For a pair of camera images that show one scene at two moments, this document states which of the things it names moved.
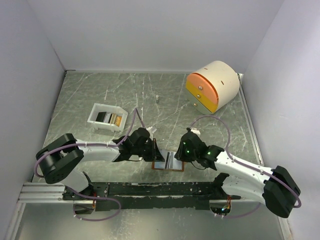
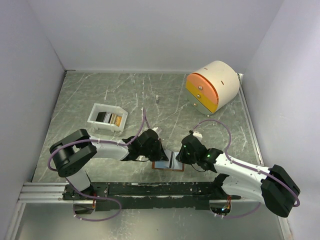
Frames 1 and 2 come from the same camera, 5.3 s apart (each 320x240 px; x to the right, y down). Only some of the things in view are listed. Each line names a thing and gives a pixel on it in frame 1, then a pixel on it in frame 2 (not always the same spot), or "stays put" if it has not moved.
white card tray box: x=106 y=117 stays put
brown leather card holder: x=173 y=164 stays put
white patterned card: x=169 y=160 to x=175 y=163
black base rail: x=162 y=195 stays put
